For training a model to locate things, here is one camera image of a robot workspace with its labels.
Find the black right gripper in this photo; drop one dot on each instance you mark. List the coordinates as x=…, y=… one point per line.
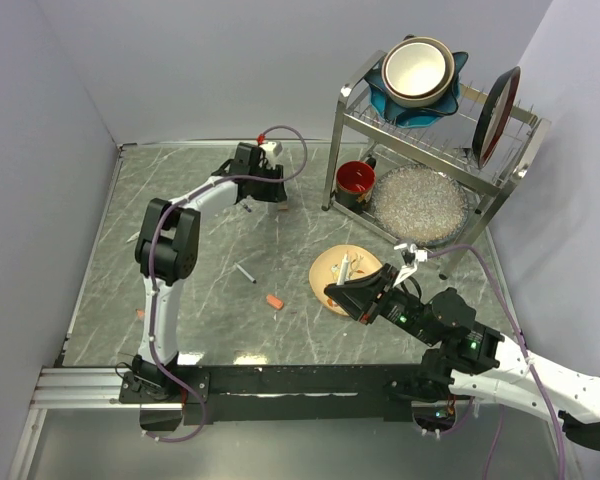
x=358, y=295

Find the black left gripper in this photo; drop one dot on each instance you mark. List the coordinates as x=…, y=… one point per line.
x=276, y=193

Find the white marker with pink end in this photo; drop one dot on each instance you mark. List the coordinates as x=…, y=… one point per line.
x=343, y=270

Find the white marker with black tip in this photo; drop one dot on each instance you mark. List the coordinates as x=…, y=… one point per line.
x=244, y=272

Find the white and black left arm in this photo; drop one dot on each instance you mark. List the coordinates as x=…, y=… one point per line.
x=167, y=250

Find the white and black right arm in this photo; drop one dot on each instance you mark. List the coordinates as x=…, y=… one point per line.
x=467, y=358

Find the tan decorated plate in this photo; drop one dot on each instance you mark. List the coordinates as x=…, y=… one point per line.
x=326, y=270

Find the red and black mug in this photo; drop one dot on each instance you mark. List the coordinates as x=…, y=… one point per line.
x=355, y=181

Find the speckled glass plate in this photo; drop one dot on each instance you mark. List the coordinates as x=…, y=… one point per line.
x=420, y=204

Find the black base beam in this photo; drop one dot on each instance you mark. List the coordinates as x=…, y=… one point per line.
x=233, y=393

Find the white marker with green end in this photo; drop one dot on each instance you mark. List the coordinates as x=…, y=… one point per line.
x=133, y=237

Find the steel dish rack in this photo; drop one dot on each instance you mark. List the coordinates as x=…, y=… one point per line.
x=444, y=146

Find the cream bowl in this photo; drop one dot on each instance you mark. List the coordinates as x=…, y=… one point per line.
x=418, y=71

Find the dark red-rimmed plate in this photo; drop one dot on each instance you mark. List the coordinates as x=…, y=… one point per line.
x=494, y=115

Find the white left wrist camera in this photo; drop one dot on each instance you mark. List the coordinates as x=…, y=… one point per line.
x=268, y=149

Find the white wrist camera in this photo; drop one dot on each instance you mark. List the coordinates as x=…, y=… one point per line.
x=412, y=256
x=268, y=149

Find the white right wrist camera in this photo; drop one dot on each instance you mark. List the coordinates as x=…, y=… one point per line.
x=412, y=256

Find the aluminium frame rail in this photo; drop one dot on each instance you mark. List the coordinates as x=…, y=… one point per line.
x=83, y=389

